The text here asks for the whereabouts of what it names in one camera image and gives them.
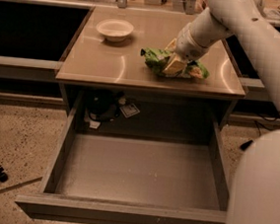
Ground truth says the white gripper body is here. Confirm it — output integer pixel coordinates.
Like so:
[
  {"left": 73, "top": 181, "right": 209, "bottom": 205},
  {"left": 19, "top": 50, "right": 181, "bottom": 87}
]
[{"left": 175, "top": 23, "right": 210, "bottom": 61}]

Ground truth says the cabinet with glossy top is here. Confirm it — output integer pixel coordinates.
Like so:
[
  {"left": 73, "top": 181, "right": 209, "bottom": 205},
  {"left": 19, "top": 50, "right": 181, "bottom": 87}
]
[{"left": 56, "top": 6, "right": 245, "bottom": 123}]

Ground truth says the black cable on floor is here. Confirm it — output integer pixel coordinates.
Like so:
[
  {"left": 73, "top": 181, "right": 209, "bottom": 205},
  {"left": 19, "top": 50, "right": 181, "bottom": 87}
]
[{"left": 240, "top": 138, "right": 254, "bottom": 153}]

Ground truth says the white bowl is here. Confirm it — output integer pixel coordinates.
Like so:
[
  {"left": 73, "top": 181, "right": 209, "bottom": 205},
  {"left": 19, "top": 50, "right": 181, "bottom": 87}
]
[{"left": 96, "top": 19, "right": 134, "bottom": 42}]

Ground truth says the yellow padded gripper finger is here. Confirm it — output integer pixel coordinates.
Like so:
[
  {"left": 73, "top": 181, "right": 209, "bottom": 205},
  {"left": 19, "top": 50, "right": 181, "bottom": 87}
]
[
  {"left": 163, "top": 53, "right": 187, "bottom": 75},
  {"left": 166, "top": 38, "right": 176, "bottom": 51}
]

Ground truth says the green rice chip bag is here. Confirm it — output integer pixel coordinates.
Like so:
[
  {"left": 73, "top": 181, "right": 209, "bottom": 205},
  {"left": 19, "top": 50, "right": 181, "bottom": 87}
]
[{"left": 141, "top": 47, "right": 209, "bottom": 79}]

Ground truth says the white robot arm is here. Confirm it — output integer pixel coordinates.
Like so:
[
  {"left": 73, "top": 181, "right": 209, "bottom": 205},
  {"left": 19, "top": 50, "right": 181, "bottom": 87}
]
[{"left": 166, "top": 0, "right": 280, "bottom": 224}]

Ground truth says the black device under cabinet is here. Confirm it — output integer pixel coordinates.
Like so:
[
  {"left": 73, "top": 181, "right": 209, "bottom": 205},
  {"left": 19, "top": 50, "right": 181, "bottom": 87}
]
[{"left": 86, "top": 89, "right": 120, "bottom": 122}]

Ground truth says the white tag label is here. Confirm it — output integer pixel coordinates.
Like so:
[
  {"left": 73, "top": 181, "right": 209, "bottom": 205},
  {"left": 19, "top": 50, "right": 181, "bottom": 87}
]
[{"left": 120, "top": 104, "right": 140, "bottom": 117}]

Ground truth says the open grey drawer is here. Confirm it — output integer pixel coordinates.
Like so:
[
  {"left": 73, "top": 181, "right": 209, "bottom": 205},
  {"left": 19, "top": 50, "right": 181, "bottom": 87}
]
[{"left": 16, "top": 98, "right": 229, "bottom": 224}]

